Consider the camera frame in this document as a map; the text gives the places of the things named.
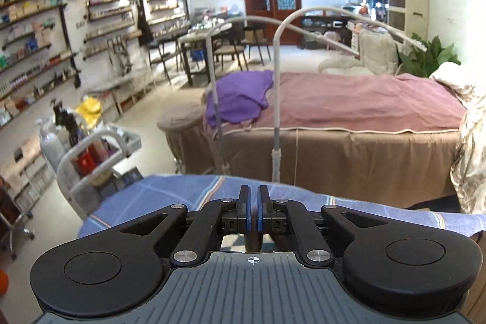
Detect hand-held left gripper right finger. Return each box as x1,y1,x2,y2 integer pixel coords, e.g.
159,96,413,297
257,185,392,268

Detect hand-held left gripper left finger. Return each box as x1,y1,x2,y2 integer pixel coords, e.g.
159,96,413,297
118,185,251,268

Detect blue plaid bed sheet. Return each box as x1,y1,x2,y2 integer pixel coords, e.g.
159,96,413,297
78,174,486,238

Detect brown massage bed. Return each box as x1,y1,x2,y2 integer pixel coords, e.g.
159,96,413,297
163,71,471,197

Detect round covered stool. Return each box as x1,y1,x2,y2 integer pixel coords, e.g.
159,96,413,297
157,106,207,175

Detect purple towel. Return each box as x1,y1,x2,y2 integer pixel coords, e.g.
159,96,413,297
205,70,275,127

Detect white floor lamp stand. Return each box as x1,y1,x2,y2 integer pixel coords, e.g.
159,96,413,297
205,16,289,175
271,7,420,184

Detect pink bed cover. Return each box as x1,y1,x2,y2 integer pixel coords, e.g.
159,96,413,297
205,71,468,135

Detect white trolley cart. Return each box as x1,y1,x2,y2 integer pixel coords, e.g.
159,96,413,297
56,123,144,223

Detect yellow bag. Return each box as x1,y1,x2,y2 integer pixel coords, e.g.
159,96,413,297
75,96,102,124

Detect white cushion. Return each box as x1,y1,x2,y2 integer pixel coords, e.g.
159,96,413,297
318,29,400,77

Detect beige patterned blanket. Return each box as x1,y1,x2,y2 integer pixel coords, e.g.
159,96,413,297
429,62,486,214

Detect green potted plant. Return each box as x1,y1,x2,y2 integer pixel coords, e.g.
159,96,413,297
398,36,463,79

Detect office chair base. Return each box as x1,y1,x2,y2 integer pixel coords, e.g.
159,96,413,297
0,172,36,261

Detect cream drawer cabinet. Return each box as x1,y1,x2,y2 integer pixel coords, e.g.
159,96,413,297
387,0,430,46

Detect black framed wall shelves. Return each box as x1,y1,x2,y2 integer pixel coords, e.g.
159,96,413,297
134,0,191,47

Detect short wall shelves with goods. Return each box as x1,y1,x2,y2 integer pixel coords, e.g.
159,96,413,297
67,0,138,61

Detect long wall shelves with goods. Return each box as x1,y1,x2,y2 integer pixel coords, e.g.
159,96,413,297
0,0,83,129

